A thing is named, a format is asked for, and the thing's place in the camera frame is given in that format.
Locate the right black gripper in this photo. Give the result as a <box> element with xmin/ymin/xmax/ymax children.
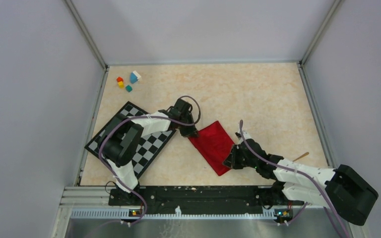
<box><xmin>223</xmin><ymin>144</ymin><xmax>258</xmax><ymax>170</ymax></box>

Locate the red cloth napkin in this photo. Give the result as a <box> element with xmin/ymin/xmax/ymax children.
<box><xmin>189</xmin><ymin>120</ymin><xmax>235</xmax><ymax>176</ymax></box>

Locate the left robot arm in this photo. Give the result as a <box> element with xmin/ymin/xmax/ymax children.
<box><xmin>97</xmin><ymin>96</ymin><xmax>201</xmax><ymax>205</ymax></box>

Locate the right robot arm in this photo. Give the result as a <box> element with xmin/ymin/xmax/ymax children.
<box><xmin>223</xmin><ymin>138</ymin><xmax>379</xmax><ymax>226</ymax></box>

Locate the teal small cube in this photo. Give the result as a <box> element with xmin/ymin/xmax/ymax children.
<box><xmin>125</xmin><ymin>85</ymin><xmax>133</xmax><ymax>92</ymax></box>

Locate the blue white block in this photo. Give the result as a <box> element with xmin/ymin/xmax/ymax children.
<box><xmin>129</xmin><ymin>70</ymin><xmax>142</xmax><ymax>84</ymax></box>

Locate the yellow small cube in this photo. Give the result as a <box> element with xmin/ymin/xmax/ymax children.
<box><xmin>118</xmin><ymin>81</ymin><xmax>125</xmax><ymax>88</ymax></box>

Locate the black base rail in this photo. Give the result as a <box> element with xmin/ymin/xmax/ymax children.
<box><xmin>108</xmin><ymin>185</ymin><xmax>304</xmax><ymax>215</ymax></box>

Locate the white toothed cable tray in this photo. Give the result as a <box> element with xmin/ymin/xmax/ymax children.
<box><xmin>70</xmin><ymin>207</ymin><xmax>276</xmax><ymax>220</ymax></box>

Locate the aluminium frame left post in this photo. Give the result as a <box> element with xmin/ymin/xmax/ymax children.
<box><xmin>63</xmin><ymin>0</ymin><xmax>108</xmax><ymax>71</ymax></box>

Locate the aluminium frame post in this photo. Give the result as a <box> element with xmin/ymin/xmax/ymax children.
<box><xmin>299</xmin><ymin>0</ymin><xmax>344</xmax><ymax>68</ymax></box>
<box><xmin>63</xmin><ymin>0</ymin><xmax>108</xmax><ymax>71</ymax></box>

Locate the aluminium frame right post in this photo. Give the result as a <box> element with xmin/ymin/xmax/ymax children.
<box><xmin>299</xmin><ymin>0</ymin><xmax>344</xmax><ymax>68</ymax></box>

